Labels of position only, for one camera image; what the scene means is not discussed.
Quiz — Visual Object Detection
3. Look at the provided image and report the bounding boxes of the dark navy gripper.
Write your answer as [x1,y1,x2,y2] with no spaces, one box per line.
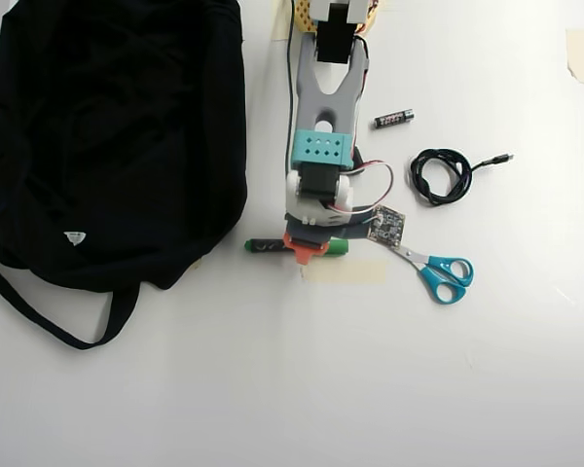
[280,213,377,267]

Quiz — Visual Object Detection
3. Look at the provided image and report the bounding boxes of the green marker with black barrel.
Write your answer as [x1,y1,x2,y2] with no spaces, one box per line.
[244,236,350,259]

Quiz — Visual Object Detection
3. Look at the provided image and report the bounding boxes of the black fabric bag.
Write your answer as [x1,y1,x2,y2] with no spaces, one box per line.
[0,0,250,350]

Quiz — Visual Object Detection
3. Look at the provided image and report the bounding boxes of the long beige masking tape strip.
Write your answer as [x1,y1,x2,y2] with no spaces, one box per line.
[300,258,388,286]

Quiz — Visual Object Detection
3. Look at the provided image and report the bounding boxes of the black battery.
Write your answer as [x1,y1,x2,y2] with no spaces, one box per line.
[372,109,415,130]

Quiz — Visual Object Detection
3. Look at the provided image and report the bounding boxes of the narrow beige masking tape strip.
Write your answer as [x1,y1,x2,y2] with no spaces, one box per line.
[271,0,293,42]

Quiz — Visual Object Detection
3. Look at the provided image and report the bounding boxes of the yellow perforated base block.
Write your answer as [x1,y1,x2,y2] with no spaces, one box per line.
[294,0,317,33]

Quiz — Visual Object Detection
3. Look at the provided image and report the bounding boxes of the torn beige masking tape piece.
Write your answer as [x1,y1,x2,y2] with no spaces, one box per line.
[565,28,584,88]

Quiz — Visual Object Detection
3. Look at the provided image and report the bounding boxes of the square camera circuit board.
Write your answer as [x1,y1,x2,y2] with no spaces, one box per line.
[367,203,409,250]

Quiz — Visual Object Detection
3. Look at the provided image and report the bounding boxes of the white red black servo cable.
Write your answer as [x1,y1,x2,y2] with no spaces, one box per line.
[343,159,395,215]

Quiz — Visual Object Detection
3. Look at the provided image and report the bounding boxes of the blue-handled scissors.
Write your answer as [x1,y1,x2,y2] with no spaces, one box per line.
[386,242,475,305]

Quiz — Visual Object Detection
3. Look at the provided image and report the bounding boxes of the coiled black USB cable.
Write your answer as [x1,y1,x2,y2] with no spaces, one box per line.
[409,148,516,208]

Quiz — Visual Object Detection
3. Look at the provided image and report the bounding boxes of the thin black camera cable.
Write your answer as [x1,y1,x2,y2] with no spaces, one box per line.
[284,0,298,166]

